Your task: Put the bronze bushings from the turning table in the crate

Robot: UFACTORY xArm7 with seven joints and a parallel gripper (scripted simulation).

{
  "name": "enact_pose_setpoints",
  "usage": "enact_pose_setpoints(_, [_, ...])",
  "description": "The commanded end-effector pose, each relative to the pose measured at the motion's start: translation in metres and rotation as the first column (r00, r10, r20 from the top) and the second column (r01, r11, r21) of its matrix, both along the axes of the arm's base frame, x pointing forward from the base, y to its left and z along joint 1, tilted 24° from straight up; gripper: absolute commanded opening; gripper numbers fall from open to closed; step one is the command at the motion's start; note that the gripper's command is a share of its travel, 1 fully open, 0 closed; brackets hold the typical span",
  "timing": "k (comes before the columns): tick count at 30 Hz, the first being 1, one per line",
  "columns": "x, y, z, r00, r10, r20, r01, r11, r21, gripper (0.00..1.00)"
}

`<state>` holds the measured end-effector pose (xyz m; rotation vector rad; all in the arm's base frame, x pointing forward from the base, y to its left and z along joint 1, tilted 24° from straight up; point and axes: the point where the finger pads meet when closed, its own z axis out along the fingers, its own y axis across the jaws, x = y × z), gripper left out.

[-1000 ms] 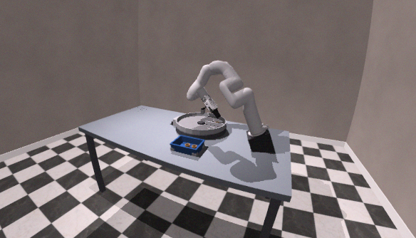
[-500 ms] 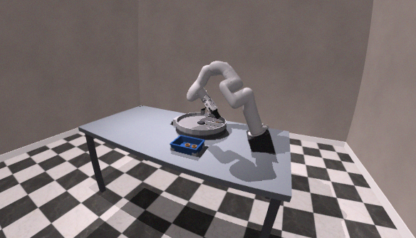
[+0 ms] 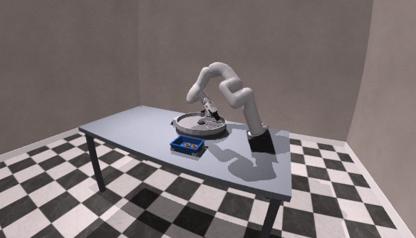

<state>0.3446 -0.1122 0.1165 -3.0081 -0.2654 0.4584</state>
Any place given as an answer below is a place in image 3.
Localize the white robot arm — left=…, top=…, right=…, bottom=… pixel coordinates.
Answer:
left=187, top=63, right=269, bottom=137

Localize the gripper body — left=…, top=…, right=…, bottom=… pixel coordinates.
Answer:
left=203, top=100, right=218, bottom=115

